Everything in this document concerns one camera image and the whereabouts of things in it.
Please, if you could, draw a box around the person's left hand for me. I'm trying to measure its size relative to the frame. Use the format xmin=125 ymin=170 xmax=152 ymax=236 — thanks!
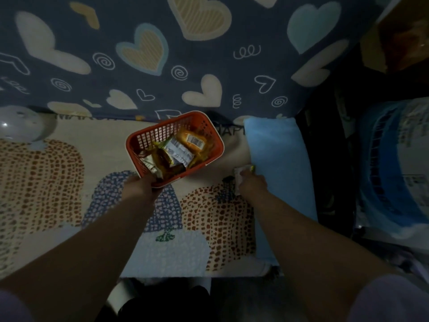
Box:
xmin=121 ymin=174 xmax=162 ymax=202

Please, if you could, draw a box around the person's right hand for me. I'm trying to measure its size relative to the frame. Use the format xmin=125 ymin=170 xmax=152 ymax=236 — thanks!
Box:
xmin=237 ymin=171 xmax=269 ymax=199

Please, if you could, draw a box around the small white snack packet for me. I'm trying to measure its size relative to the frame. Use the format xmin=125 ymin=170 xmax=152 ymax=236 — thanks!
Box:
xmin=233 ymin=165 xmax=256 ymax=195

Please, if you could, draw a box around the orange plastic basket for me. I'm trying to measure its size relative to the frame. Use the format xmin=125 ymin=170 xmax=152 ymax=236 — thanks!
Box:
xmin=126 ymin=111 xmax=225 ymax=188

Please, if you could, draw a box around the person's left forearm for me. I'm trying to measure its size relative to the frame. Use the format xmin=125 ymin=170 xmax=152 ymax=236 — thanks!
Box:
xmin=0 ymin=194 xmax=158 ymax=322

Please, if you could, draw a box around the person's right forearm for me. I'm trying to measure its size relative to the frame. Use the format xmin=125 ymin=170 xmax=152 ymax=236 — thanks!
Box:
xmin=246 ymin=191 xmax=403 ymax=322

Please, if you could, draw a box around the silver foil snack packet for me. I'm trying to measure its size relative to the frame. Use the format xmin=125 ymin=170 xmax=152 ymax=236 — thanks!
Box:
xmin=139 ymin=154 xmax=157 ymax=175

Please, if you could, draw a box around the light blue towel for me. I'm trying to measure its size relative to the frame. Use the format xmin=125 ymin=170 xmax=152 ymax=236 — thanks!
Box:
xmin=243 ymin=117 xmax=319 ymax=265

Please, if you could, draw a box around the yellow brown snack packet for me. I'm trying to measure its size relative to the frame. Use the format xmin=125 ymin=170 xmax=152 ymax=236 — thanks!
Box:
xmin=147 ymin=149 xmax=186 ymax=180

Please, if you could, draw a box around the beige dotted pattern mat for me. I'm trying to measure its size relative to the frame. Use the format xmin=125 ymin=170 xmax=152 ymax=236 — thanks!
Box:
xmin=0 ymin=112 xmax=279 ymax=280

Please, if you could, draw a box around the silver green snack packet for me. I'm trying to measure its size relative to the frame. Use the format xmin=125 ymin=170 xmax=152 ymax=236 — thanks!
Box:
xmin=152 ymin=136 xmax=195 ymax=166

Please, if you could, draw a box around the orange snack packet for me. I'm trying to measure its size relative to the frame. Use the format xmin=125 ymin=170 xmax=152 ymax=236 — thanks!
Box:
xmin=177 ymin=128 xmax=208 ymax=155

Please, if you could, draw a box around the blue heart print bedsheet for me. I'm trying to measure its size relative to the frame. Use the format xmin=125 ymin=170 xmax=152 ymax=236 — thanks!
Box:
xmin=0 ymin=0 xmax=383 ymax=122

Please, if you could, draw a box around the blue white printed bag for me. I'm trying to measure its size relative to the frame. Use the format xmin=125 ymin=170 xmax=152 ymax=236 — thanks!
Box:
xmin=355 ymin=97 xmax=429 ymax=240

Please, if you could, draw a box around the brown cardboard box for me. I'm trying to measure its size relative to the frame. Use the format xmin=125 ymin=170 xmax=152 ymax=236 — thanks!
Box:
xmin=360 ymin=0 xmax=429 ymax=74

